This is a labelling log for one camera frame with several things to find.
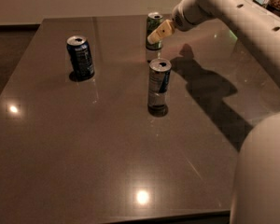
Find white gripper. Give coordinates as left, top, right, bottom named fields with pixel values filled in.
left=147, top=0, right=214, bottom=44

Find dark blue soda can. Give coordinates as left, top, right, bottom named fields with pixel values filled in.
left=66, top=35, right=94, bottom=80

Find green soda can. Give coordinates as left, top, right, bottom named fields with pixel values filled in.
left=146, top=11, right=165, bottom=51

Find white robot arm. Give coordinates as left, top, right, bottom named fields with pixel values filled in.
left=148, top=0, right=280, bottom=224

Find silver blue redbull can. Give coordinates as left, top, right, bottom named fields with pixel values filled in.
left=147, top=58, right=172, bottom=110

